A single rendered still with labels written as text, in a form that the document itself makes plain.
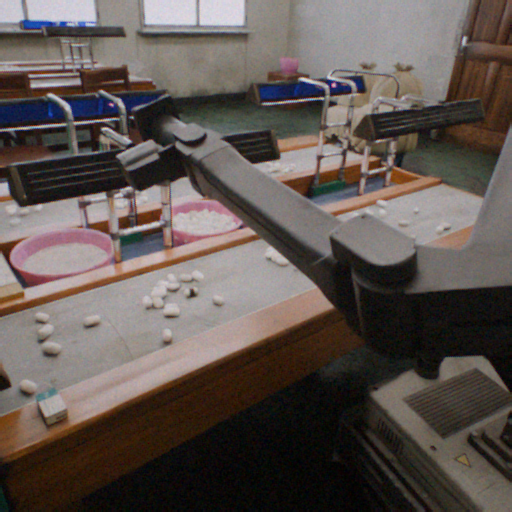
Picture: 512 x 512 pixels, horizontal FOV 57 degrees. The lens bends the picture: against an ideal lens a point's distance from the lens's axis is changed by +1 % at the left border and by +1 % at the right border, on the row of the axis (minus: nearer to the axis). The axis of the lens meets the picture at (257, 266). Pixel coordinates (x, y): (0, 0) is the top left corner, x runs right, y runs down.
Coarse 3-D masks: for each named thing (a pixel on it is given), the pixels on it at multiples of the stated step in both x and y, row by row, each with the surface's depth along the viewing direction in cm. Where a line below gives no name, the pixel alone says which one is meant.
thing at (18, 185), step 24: (240, 144) 112; (264, 144) 116; (24, 168) 86; (48, 168) 88; (72, 168) 90; (96, 168) 93; (24, 192) 85; (48, 192) 87; (72, 192) 90; (96, 192) 93
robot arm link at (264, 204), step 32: (192, 160) 60; (224, 160) 58; (224, 192) 55; (256, 192) 51; (288, 192) 49; (256, 224) 49; (288, 224) 45; (320, 224) 43; (352, 224) 37; (384, 224) 36; (288, 256) 46; (320, 256) 40; (352, 256) 35; (384, 256) 34; (416, 256) 34; (320, 288) 42; (352, 288) 40; (352, 320) 42
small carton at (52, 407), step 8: (48, 392) 81; (56, 392) 82; (40, 400) 80; (48, 400) 80; (56, 400) 80; (40, 408) 79; (48, 408) 78; (56, 408) 79; (64, 408) 79; (48, 416) 77; (56, 416) 78; (64, 416) 79; (48, 424) 78
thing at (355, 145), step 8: (368, 104) 418; (360, 112) 411; (368, 112) 407; (344, 128) 420; (352, 128) 411; (352, 136) 409; (400, 136) 398; (408, 136) 406; (416, 136) 414; (352, 144) 394; (360, 144) 402; (376, 144) 397; (384, 144) 396; (400, 144) 403; (408, 144) 411; (360, 152) 403; (376, 152) 400; (400, 152) 410
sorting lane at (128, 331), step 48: (432, 192) 191; (144, 288) 119; (240, 288) 121; (288, 288) 123; (0, 336) 100; (48, 336) 101; (96, 336) 102; (144, 336) 103; (192, 336) 103; (48, 384) 89
